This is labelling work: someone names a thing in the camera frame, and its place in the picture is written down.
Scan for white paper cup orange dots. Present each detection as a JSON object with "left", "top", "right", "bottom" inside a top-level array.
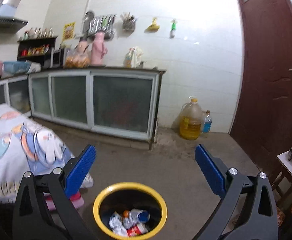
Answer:
[{"left": 122, "top": 209, "right": 150, "bottom": 229}]

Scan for white hanging cloth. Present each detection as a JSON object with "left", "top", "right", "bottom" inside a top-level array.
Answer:
[{"left": 131, "top": 47, "right": 143, "bottom": 68}]

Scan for pink thermos flask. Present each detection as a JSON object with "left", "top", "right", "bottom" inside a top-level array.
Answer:
[
  {"left": 90, "top": 31, "right": 107, "bottom": 66},
  {"left": 75, "top": 39, "right": 89, "bottom": 54}
]

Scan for dish soap bottle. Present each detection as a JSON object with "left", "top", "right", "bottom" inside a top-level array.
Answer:
[{"left": 124, "top": 48, "right": 133, "bottom": 68}]

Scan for blue liquid bottle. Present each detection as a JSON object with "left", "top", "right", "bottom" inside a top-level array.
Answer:
[{"left": 202, "top": 110, "right": 212, "bottom": 133}]

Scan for plastic bag of bread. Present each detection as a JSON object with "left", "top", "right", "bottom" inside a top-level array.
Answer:
[{"left": 64, "top": 49, "right": 90, "bottom": 68}]

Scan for wall utensil rack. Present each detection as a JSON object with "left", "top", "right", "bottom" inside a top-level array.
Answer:
[{"left": 82, "top": 10, "right": 116, "bottom": 41}]

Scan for cartoon printed tablecloth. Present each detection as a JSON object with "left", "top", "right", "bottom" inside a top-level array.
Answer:
[{"left": 0, "top": 103, "right": 94, "bottom": 204}]

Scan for black spice shelf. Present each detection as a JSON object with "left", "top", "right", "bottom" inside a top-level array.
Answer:
[{"left": 17, "top": 36, "right": 57, "bottom": 69}]

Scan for yellow wall poster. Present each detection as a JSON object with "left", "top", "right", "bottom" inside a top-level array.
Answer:
[{"left": 62, "top": 22, "right": 75, "bottom": 41}]

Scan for white tissue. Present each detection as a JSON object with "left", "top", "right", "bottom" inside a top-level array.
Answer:
[{"left": 109, "top": 212, "right": 128, "bottom": 237}]

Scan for kitchen counter cabinet glass doors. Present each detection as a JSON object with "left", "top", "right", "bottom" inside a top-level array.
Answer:
[{"left": 0, "top": 67, "right": 164, "bottom": 148}]

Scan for chopstick holder basket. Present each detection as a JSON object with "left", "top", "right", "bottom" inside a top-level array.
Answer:
[{"left": 120, "top": 12, "right": 137, "bottom": 33}]

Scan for dark red wooden door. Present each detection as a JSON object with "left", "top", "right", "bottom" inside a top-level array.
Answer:
[{"left": 230, "top": 0, "right": 292, "bottom": 175}]

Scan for blue plastic basket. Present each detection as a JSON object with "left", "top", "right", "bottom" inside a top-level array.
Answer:
[{"left": 3, "top": 61, "right": 31, "bottom": 75}]

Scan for orange peel piece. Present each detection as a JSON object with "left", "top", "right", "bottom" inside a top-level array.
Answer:
[{"left": 122, "top": 210, "right": 130, "bottom": 218}]

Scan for yellow wall scoop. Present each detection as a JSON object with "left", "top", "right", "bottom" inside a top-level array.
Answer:
[{"left": 145, "top": 17, "right": 160, "bottom": 33}]

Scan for large cooking oil jug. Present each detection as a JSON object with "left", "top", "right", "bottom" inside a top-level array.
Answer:
[{"left": 179, "top": 96, "right": 203, "bottom": 140}]

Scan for green handled brush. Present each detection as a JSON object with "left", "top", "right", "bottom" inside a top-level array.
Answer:
[{"left": 170, "top": 19, "right": 177, "bottom": 38}]

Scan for steel range hood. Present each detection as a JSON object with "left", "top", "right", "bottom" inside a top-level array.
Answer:
[{"left": 0, "top": 0, "right": 28, "bottom": 34}]

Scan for microwave oven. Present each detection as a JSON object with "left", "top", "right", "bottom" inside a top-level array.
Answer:
[{"left": 51, "top": 48, "right": 70, "bottom": 68}]

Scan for yellow rimmed trash bin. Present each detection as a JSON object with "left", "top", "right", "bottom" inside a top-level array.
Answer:
[{"left": 93, "top": 182, "right": 168, "bottom": 239}]

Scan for pink folded blanket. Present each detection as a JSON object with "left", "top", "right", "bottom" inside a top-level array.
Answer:
[{"left": 45, "top": 191, "right": 85, "bottom": 212}]

